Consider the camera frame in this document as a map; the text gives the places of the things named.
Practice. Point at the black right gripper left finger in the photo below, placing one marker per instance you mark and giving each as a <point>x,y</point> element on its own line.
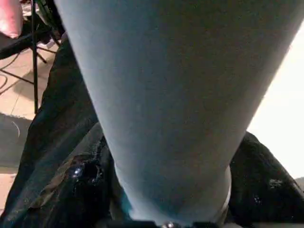
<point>90,190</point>

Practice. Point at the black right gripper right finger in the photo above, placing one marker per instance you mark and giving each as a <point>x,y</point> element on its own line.
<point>261,185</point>

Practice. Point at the white plastic table top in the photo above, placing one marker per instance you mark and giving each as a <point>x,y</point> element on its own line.
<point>280,107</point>

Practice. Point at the white plastic table leg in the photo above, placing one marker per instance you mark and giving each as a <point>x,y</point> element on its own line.
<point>178,95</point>

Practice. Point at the grey floor rug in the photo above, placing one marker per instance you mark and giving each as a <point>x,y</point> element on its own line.
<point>12,142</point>

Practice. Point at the pink soft object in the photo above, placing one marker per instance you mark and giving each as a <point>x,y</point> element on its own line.
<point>9,16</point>

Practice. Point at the black folding stand frame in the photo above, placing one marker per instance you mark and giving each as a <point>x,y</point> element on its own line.
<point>35,71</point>

